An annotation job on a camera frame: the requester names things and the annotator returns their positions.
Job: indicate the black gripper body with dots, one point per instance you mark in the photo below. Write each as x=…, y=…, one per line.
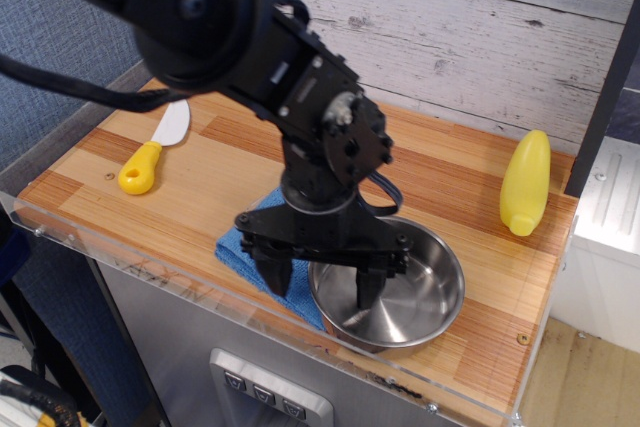
x=351, y=233

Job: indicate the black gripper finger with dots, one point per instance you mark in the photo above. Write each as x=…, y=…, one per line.
x=369, y=285
x=276, y=273

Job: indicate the stainless steel pot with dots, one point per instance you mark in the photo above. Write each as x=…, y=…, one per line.
x=412, y=309

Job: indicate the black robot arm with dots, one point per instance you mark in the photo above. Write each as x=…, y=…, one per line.
x=261, y=54

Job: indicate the blue folded cloth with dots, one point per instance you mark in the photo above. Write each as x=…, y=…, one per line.
x=298, y=298

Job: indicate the clear acrylic table guard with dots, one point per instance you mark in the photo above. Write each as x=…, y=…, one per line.
x=64, y=190

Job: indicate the stainless steel cabinet front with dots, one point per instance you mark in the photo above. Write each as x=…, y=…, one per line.
x=174, y=325

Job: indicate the silver button control panel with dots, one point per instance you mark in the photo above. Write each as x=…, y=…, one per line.
x=251, y=395

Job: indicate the yellow plastic bottle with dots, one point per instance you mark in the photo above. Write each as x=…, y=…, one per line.
x=526, y=183

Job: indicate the white appliance with vents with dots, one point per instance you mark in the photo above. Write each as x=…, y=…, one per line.
x=597, y=290

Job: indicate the yellow object bottom left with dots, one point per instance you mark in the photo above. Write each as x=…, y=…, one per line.
x=46, y=421

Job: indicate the yellow handled toy knife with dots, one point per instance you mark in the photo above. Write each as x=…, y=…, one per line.
x=137, y=176

